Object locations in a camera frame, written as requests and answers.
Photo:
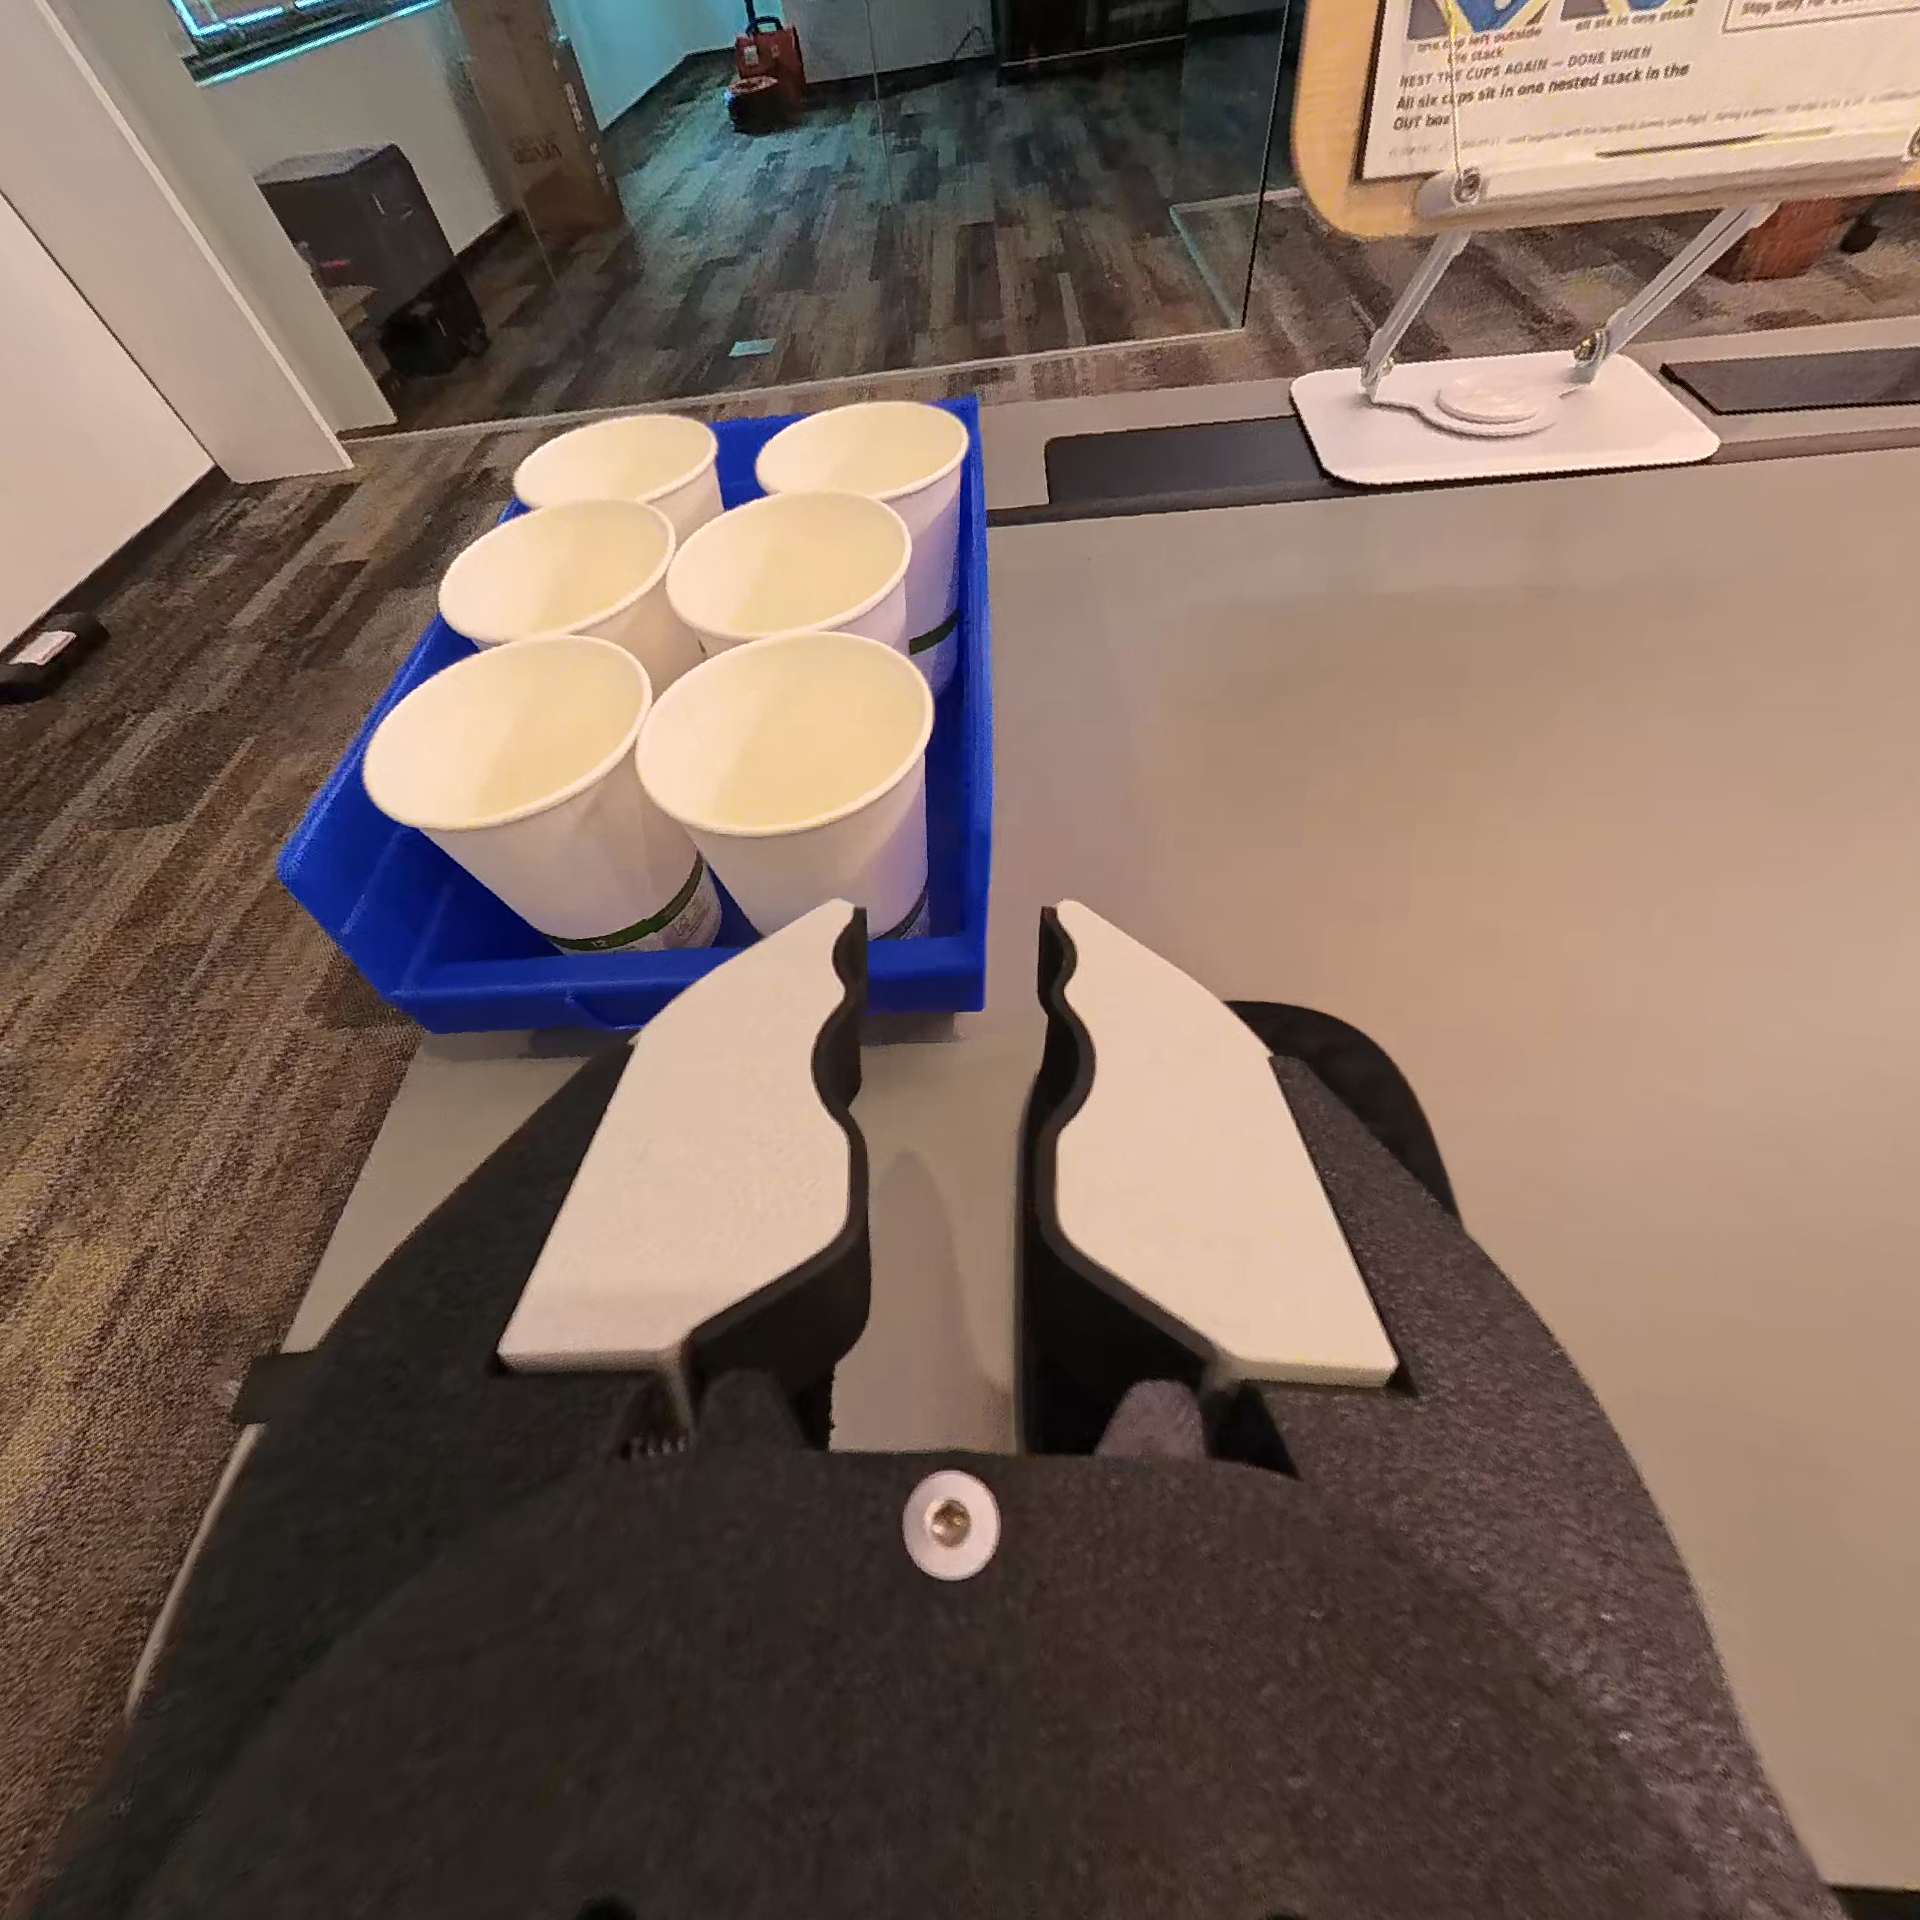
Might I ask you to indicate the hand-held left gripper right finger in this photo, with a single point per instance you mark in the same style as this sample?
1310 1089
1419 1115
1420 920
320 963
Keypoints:
1216 1200

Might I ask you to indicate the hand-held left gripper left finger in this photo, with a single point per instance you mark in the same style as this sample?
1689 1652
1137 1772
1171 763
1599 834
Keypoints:
691 1185

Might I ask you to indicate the narrow blue plastic bin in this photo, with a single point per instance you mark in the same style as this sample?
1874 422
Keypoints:
496 997

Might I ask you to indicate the group of paper cups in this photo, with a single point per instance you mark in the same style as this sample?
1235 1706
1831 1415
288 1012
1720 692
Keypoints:
781 750

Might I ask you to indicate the black quilted armrest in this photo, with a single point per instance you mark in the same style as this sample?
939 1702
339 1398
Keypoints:
1389 1095

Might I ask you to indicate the black rectangular table inlay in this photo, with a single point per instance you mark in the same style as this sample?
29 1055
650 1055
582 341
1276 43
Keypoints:
1171 467
1801 382

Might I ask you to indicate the black floor device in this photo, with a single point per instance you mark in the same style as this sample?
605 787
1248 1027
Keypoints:
54 660

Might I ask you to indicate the dark box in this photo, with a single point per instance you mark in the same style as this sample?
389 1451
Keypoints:
376 240

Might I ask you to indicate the wooden instruction clipboard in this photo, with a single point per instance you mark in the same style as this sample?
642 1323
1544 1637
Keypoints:
1329 150

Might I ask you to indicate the brown cardboard box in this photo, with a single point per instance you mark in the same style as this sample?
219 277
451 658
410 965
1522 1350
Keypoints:
541 120

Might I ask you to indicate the brown wooden post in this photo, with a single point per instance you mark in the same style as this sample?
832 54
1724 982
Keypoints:
1801 240

